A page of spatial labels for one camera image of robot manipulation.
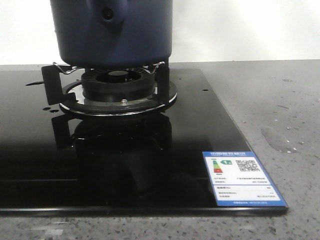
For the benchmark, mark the dark blue cooking pot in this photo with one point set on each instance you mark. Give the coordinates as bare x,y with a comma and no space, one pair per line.
113,33

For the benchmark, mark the black metal pot support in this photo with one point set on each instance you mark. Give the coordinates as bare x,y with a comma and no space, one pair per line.
71,99

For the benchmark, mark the black round burner head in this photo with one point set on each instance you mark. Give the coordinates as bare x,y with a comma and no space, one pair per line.
115,85

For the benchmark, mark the blue white energy label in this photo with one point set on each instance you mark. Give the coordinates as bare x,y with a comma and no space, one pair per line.
238,179

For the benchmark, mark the black glass gas stove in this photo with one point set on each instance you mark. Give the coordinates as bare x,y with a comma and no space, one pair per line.
56,164

